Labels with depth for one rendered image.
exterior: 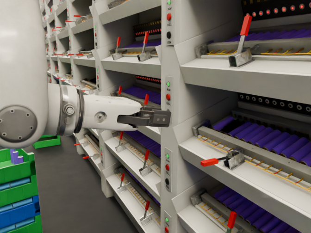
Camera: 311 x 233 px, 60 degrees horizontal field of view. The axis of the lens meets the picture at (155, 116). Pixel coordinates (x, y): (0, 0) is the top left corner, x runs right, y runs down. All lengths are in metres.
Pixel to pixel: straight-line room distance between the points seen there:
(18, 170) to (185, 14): 0.75
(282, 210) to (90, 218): 1.01
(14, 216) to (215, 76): 0.85
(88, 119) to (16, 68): 0.14
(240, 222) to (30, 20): 0.58
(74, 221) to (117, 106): 0.98
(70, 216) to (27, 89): 1.10
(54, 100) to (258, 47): 0.38
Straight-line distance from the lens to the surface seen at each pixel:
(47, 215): 1.44
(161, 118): 0.50
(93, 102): 0.44
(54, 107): 0.43
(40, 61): 0.36
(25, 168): 1.06
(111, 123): 0.44
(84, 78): 2.01
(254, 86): 0.50
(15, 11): 0.39
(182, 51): 0.67
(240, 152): 0.57
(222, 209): 0.73
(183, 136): 0.71
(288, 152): 0.56
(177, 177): 0.74
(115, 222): 1.32
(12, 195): 1.08
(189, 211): 0.79
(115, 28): 1.34
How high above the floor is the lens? 0.74
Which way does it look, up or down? 13 degrees down
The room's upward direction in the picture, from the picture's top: straight up
